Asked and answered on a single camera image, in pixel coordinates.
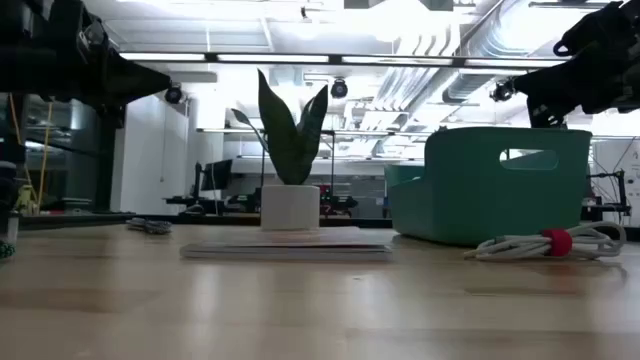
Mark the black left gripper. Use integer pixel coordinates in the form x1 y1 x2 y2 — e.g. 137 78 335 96
29 0 173 109

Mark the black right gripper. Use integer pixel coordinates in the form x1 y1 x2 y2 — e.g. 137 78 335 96
513 9 640 129

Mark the grey striped braided cable bundle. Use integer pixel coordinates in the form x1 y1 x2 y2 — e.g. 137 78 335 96
124 216 174 236

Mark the dark computer monitor on desk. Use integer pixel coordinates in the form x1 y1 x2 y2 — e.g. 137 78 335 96
192 158 235 201

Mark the black metal stand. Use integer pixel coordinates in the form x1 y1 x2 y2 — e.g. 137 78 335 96
581 168 632 224

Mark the black overhead bar with lights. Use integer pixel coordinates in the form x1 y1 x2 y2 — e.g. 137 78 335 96
118 51 569 69

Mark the green snake plant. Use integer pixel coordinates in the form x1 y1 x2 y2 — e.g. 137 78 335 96
230 68 330 187

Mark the white plant pot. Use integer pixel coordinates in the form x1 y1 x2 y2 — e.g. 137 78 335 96
259 183 322 232

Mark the flat book with printed cover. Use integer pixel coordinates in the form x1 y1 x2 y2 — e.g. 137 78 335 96
179 226 394 263

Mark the red and black machine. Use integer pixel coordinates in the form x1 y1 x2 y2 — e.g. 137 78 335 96
319 183 360 217

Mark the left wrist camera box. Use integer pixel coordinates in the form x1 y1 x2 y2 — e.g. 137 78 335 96
75 17 109 57

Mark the teal plastic bin with handle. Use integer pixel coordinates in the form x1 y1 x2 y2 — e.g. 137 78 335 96
384 125 594 248

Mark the white cable with red tie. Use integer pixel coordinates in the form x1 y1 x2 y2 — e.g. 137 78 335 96
462 220 628 263

